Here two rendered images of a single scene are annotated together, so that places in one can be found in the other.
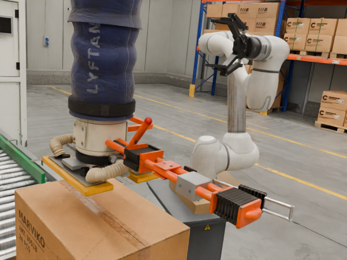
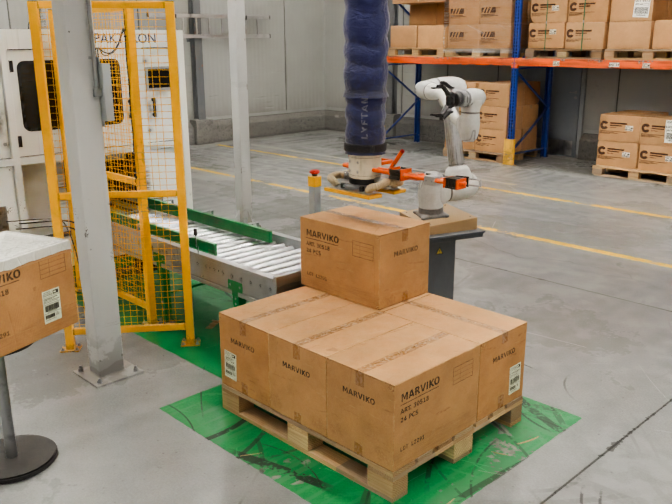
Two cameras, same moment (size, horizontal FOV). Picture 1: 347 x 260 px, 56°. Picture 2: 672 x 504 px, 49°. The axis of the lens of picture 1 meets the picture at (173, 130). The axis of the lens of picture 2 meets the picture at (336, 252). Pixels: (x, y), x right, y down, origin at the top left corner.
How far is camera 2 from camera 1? 2.87 m
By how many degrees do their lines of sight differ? 2
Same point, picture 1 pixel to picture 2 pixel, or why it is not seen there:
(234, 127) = (453, 161)
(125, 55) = (382, 114)
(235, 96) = (452, 134)
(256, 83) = (464, 122)
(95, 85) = (366, 134)
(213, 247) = (446, 271)
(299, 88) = (567, 114)
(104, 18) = (370, 94)
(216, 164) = (441, 194)
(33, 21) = not seen: hidden behind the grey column
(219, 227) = (449, 252)
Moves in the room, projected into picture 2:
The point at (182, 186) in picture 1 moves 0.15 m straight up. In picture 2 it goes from (427, 180) to (428, 150)
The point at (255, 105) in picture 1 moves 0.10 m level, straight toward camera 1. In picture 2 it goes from (465, 137) to (464, 140)
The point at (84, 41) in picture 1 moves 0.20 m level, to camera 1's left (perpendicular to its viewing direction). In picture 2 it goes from (357, 108) to (318, 108)
